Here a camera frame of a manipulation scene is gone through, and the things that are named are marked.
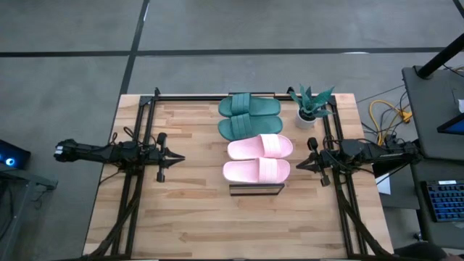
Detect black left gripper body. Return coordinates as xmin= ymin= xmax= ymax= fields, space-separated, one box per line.
xmin=144 ymin=132 xmax=170 ymax=183

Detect grey desk top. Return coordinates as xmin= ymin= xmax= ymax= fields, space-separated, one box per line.
xmin=401 ymin=65 xmax=464 ymax=162
xmin=408 ymin=156 xmax=464 ymax=252

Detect black computer blue light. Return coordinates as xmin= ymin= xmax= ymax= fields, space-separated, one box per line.
xmin=0 ymin=139 xmax=33 ymax=170

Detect wooden shelf black metal frame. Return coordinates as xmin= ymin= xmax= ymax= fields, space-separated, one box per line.
xmin=226 ymin=90 xmax=286 ymax=197

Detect blue screen laptop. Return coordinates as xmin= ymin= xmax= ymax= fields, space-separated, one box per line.
xmin=436 ymin=113 xmax=464 ymax=136

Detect green plant in white pot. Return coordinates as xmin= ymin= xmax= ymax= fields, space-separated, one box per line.
xmin=288 ymin=83 xmax=336 ymax=131

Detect black stand pole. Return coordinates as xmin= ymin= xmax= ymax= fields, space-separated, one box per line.
xmin=415 ymin=31 xmax=464 ymax=79

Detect black aluminium rig frame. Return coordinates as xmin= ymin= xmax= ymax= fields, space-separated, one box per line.
xmin=78 ymin=86 xmax=399 ymax=261

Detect green rubber slide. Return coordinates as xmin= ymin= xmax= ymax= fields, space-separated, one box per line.
xmin=217 ymin=92 xmax=282 ymax=118
xmin=217 ymin=113 xmax=284 ymax=143

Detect pink rubber slide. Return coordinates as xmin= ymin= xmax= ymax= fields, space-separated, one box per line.
xmin=226 ymin=133 xmax=294 ymax=162
xmin=222 ymin=157 xmax=291 ymax=184

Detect grey metal stand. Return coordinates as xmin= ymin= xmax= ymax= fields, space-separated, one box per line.
xmin=0 ymin=162 xmax=59 ymax=261

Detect black keyboard blue keys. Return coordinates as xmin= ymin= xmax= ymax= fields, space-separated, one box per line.
xmin=420 ymin=179 xmax=464 ymax=223

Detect yellow cable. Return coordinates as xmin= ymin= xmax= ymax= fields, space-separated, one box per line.
xmin=368 ymin=99 xmax=413 ymax=146

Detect person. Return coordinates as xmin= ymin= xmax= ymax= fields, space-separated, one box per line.
xmin=393 ymin=241 xmax=464 ymax=261

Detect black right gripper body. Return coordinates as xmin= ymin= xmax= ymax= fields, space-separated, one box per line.
xmin=307 ymin=136 xmax=340 ymax=188

